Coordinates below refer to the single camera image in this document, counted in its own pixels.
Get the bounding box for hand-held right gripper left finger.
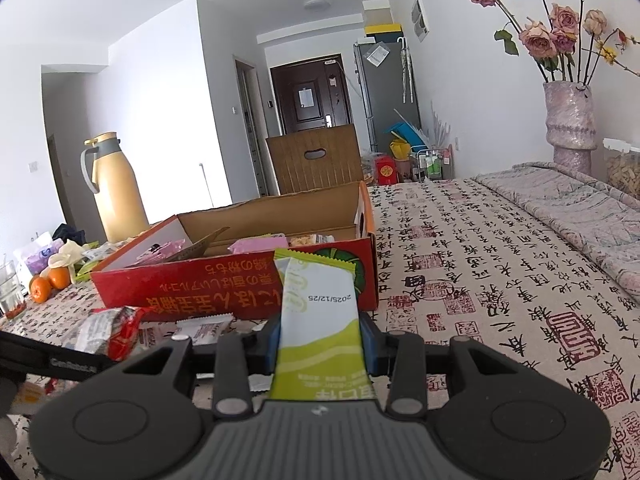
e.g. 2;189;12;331
120;320;283;421

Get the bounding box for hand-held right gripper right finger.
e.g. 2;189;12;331
357;312;501;418

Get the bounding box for green white snack packet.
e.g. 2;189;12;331
270;249;378;403

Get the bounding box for red blue white snack packet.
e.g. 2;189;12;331
75;306;153;361

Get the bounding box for red cardboard box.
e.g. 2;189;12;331
90;180;378;321

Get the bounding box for silver snack packet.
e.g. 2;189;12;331
140;322;176;348
172;312;233;346

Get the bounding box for orange gold snack packet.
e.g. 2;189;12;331
10;379;53;413

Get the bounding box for clear drinking glass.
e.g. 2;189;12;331
0;260;28;321

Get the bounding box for purple tissue pack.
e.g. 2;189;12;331
22;240;66;273

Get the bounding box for cream crumpled wrapper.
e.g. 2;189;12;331
40;239;86;278

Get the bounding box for pink snack packet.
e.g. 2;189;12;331
227;237;288;256
134;239;187;267

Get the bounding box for green empty wrapper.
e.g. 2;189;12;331
75;247;113;283

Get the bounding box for brown cracker packet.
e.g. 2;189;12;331
287;232;336;248

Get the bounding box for black bag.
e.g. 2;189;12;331
52;222;88;246

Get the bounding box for red gift box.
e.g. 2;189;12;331
374;154;401;186

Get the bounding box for yellow thermos jug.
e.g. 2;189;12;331
80;131;151;243

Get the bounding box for wooden chair back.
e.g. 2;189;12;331
265;125;363;196

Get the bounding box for blue plastic dustpan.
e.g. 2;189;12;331
385;120;431;146

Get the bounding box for grey pink folded blanket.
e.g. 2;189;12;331
472;160;640;306

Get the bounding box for grey refrigerator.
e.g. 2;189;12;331
354;37;423;156

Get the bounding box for dark brown door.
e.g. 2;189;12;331
270;52;353;136

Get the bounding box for hanging white umbrella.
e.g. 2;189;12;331
397;35;416;106

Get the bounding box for pink ribbed vase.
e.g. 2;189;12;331
542;80;598;166

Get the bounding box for clear storage jar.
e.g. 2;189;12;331
602;137;640;196

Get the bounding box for yellow box on refrigerator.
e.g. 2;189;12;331
364;22;403;43

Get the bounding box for dried pink roses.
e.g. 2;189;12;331
456;0;608;83

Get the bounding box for yellow blossom branches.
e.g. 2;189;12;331
595;25;640;81

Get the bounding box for wire rack with bottles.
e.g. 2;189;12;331
410;144;456;183

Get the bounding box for white wall panel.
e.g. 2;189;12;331
410;0;431;43

